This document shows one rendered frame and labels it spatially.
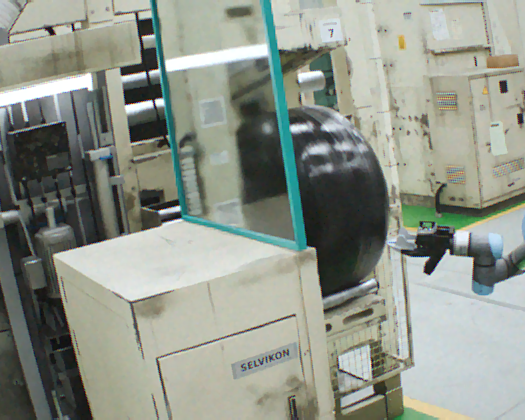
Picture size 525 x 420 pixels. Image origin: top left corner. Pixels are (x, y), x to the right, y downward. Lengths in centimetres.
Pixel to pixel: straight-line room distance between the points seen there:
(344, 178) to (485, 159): 478
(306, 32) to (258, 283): 135
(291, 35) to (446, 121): 447
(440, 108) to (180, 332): 575
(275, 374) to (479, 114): 548
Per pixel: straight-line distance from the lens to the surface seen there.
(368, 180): 232
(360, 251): 235
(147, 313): 148
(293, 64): 287
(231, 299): 155
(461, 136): 699
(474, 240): 238
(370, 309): 255
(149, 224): 273
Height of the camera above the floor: 167
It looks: 11 degrees down
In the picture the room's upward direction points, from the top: 8 degrees counter-clockwise
